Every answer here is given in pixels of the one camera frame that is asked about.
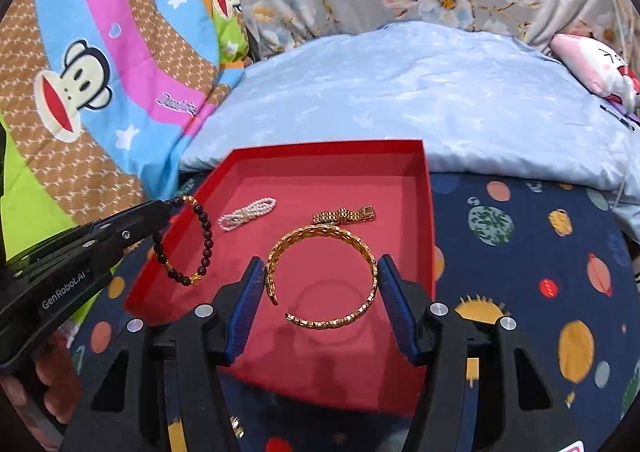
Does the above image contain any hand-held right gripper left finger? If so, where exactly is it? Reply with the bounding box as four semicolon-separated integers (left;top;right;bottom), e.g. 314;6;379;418
60;256;266;452

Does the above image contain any pink white plush toy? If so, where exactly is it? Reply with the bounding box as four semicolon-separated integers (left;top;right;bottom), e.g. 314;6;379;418
550;33;640;108

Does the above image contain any light blue pillow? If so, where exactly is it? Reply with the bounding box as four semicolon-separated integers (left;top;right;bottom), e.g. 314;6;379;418
179;24;640;227

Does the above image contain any gold watch band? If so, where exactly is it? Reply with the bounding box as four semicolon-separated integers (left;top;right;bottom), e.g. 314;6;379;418
313;205;377;227

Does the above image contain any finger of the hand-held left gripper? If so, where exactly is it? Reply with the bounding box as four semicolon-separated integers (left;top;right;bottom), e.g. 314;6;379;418
75;200;176;239
65;218;168;273

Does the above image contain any navy planet print bedsheet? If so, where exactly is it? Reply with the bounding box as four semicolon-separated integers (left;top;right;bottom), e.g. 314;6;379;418
62;171;640;452

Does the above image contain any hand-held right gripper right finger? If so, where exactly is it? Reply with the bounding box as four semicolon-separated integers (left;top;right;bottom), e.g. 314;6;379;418
376;254;587;452

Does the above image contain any cartoon monkey blanket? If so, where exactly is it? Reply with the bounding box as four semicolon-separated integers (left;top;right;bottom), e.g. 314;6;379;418
0;0;252;265

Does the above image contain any gold chain-link bangle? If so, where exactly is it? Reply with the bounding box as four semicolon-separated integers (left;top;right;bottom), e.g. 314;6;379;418
265;225;377;331

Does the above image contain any red cardboard box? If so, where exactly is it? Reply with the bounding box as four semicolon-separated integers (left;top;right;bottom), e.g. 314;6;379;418
122;139;437;417

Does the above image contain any dark bead bracelet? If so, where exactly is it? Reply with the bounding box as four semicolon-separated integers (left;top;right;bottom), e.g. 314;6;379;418
152;195;215;288

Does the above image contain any person's left hand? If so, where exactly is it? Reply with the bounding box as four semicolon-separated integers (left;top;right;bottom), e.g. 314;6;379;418
5;344;84;439

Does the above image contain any white pearl bracelet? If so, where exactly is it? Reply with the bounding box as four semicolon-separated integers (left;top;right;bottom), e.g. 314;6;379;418
218;197;277;233

